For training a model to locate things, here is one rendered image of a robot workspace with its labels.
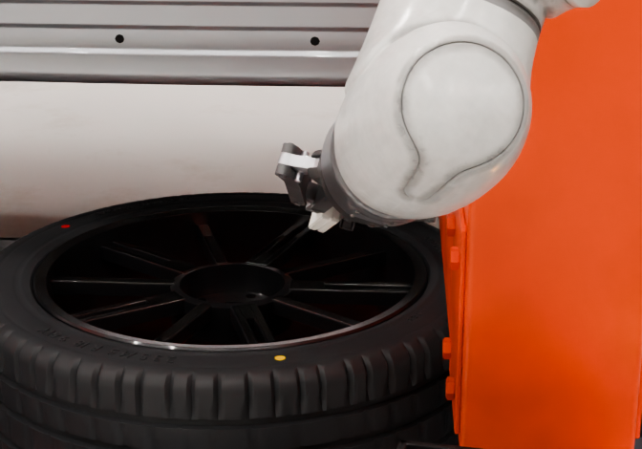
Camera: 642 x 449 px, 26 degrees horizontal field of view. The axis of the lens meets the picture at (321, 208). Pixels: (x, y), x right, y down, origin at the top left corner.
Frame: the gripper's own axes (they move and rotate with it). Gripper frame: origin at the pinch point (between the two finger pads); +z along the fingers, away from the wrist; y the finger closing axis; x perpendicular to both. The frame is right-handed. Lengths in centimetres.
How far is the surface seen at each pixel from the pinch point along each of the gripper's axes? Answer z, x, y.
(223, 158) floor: 281, 61, 6
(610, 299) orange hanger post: 2.9, 0.2, 26.9
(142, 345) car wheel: 45.8, -12.2, -9.8
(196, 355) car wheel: 41.5, -12.0, -4.0
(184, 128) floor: 312, 73, -6
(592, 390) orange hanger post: 7.1, -7.5, 28.7
